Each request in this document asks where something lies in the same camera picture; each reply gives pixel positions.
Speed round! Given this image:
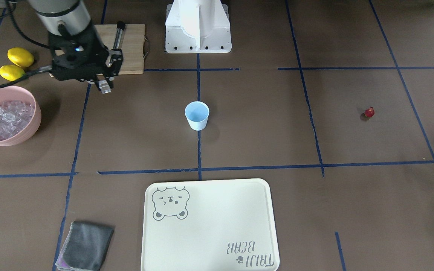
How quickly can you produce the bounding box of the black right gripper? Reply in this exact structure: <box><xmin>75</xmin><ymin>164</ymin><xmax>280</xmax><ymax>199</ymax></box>
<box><xmin>48</xmin><ymin>26</ymin><xmax>123</xmax><ymax>91</ymax></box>

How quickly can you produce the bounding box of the clear ice cube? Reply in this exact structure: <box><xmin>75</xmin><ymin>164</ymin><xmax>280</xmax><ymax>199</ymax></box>
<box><xmin>100</xmin><ymin>85</ymin><xmax>112</xmax><ymax>94</ymax></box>

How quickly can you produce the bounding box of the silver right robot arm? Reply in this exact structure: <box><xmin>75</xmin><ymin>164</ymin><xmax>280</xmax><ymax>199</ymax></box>
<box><xmin>0</xmin><ymin>0</ymin><xmax>126</xmax><ymax>94</ymax></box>

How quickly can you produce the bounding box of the light blue cup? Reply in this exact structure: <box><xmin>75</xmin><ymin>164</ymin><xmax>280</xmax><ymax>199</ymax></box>
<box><xmin>185</xmin><ymin>101</ymin><xmax>210</xmax><ymax>131</ymax></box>

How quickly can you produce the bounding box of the pile of ice cubes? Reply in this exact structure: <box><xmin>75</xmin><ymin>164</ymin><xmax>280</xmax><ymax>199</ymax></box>
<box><xmin>0</xmin><ymin>100</ymin><xmax>35</xmax><ymax>141</ymax></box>

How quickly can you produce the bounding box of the wooden cutting board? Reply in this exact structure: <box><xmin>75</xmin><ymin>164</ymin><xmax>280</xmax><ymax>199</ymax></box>
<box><xmin>95</xmin><ymin>24</ymin><xmax>146</xmax><ymax>75</ymax></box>

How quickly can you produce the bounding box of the steel knife sharpener rod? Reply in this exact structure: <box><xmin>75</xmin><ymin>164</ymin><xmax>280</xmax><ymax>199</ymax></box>
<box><xmin>113</xmin><ymin>21</ymin><xmax>126</xmax><ymax>50</ymax></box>

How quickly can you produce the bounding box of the yellow lemon far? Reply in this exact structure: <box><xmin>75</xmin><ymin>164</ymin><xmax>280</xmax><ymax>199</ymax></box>
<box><xmin>7</xmin><ymin>47</ymin><xmax>35</xmax><ymax>68</ymax></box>

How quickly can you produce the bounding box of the yellow lemon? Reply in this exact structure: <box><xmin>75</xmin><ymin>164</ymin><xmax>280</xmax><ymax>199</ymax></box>
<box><xmin>7</xmin><ymin>47</ymin><xmax>35</xmax><ymax>68</ymax></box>
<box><xmin>0</xmin><ymin>65</ymin><xmax>26</xmax><ymax>82</ymax></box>

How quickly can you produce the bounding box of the yellow lemon near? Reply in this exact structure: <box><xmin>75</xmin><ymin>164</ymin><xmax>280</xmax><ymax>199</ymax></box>
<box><xmin>0</xmin><ymin>65</ymin><xmax>26</xmax><ymax>82</ymax></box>

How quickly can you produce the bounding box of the pink bowl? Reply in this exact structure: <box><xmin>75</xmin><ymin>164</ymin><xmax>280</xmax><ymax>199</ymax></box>
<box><xmin>0</xmin><ymin>86</ymin><xmax>41</xmax><ymax>146</ymax></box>

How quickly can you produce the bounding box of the grey folded cloth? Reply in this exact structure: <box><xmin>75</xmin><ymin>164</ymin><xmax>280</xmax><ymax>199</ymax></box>
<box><xmin>55</xmin><ymin>221</ymin><xmax>114</xmax><ymax>271</ymax></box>

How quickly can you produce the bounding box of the cream bear tray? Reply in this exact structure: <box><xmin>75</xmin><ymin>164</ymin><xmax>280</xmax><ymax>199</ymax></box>
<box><xmin>140</xmin><ymin>178</ymin><xmax>280</xmax><ymax>271</ymax></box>

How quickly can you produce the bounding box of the red strawberry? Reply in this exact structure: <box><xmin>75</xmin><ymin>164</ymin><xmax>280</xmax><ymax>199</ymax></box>
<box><xmin>364</xmin><ymin>107</ymin><xmax>375</xmax><ymax>118</ymax></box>

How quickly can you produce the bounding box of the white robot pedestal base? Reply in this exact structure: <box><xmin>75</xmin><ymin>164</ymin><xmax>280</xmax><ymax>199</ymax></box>
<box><xmin>164</xmin><ymin>0</ymin><xmax>232</xmax><ymax>54</ymax></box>

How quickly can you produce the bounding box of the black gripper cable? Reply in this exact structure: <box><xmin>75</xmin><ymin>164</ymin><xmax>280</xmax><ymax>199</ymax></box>
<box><xmin>0</xmin><ymin>0</ymin><xmax>57</xmax><ymax>90</ymax></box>

